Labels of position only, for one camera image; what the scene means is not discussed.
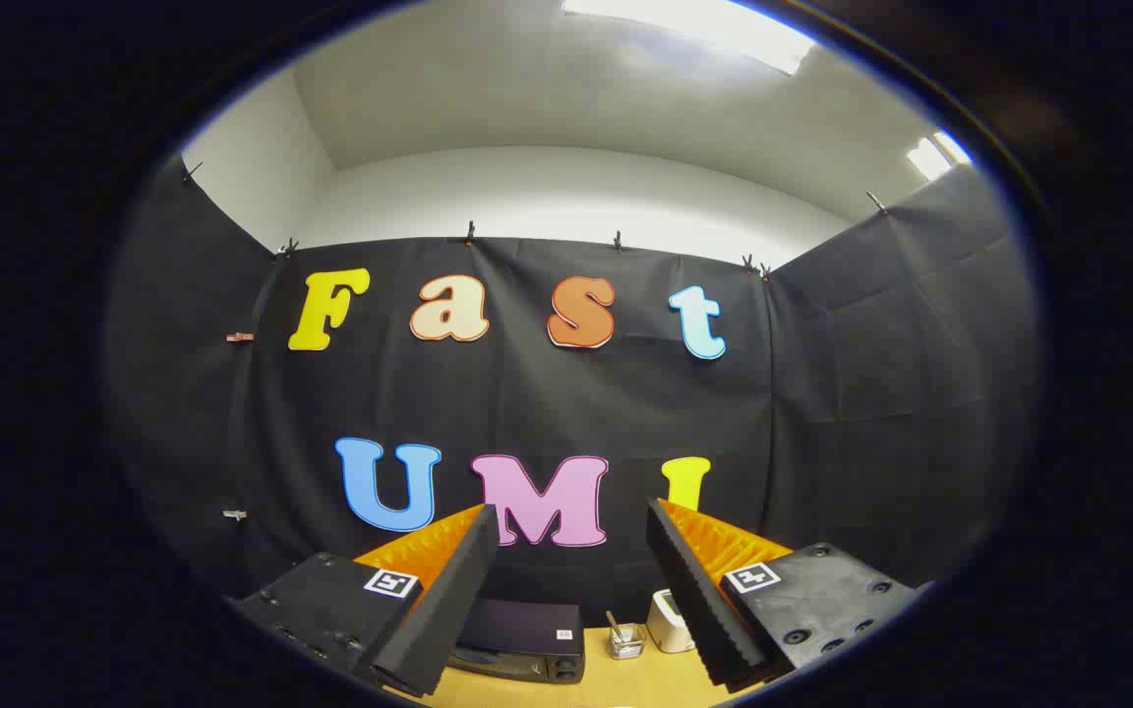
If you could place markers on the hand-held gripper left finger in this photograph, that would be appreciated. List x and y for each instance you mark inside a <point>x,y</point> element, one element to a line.
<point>448,610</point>

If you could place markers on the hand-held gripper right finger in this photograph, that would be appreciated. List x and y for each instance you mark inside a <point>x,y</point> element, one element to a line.
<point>694,600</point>

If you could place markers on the wooden spoon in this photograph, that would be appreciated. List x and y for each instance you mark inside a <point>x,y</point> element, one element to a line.
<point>614,624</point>

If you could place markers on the row of black cloth clips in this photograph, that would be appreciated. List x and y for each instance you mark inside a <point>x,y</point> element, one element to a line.
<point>469,234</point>

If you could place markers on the black toaster oven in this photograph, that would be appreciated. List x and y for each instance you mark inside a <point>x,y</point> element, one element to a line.
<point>517,629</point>

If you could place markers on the small ceiling light panel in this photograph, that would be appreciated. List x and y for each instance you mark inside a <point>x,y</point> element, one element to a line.
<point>935,155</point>

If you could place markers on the large ceiling light panel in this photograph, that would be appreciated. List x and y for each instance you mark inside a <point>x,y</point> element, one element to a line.
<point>704,25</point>

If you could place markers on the white toaster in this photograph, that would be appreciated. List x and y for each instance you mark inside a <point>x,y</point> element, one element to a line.
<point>665,624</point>

